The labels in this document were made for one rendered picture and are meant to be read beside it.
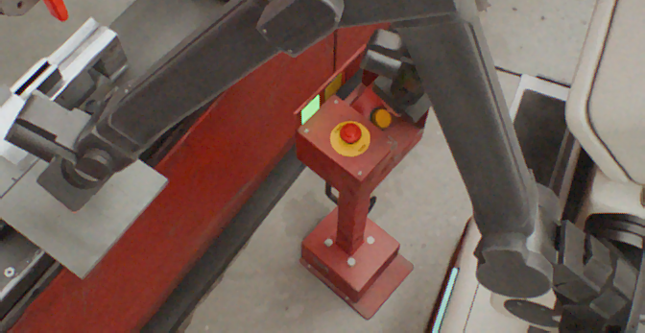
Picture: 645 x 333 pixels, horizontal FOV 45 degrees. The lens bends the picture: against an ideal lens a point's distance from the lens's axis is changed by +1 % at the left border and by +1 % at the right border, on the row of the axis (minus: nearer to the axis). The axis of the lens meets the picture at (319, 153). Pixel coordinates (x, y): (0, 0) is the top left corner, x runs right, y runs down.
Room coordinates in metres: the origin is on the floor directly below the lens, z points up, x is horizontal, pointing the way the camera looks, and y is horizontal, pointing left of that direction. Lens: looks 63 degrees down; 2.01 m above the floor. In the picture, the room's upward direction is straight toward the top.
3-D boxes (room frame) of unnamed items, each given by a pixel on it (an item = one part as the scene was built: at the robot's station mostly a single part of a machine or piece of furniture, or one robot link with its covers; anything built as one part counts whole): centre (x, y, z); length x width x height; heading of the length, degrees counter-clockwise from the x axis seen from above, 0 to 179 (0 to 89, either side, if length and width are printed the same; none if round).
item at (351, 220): (0.69, -0.08, 0.39); 0.05 x 0.05 x 0.54; 49
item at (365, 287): (0.67, -0.10, 0.06); 0.25 x 0.20 x 0.12; 49
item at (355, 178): (0.69, -0.08, 0.75); 0.20 x 0.16 x 0.18; 139
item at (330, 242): (0.69, -0.08, 0.13); 0.10 x 0.10 x 0.01; 49
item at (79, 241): (0.46, 0.38, 1.00); 0.26 x 0.18 x 0.01; 55
